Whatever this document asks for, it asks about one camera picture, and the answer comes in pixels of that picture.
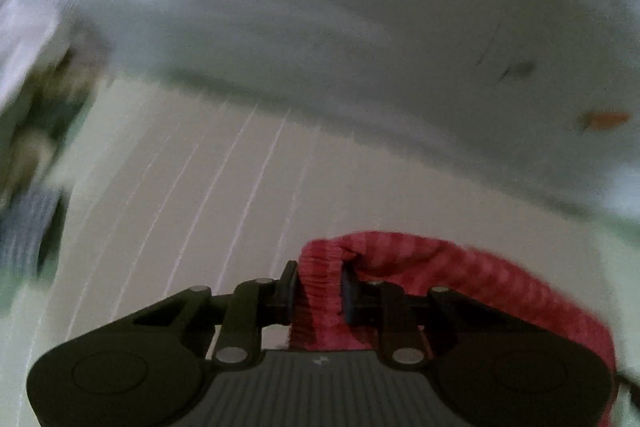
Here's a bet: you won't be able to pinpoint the red checked shorts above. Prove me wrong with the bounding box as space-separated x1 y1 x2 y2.
290 231 617 426

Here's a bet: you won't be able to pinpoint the green grid bed sheet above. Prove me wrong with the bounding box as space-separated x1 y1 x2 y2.
1 79 639 426

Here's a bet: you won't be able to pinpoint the light blue carrot quilt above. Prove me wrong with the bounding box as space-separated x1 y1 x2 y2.
54 0 639 220

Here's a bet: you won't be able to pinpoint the white garment in pile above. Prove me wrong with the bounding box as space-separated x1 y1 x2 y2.
1 0 70 113

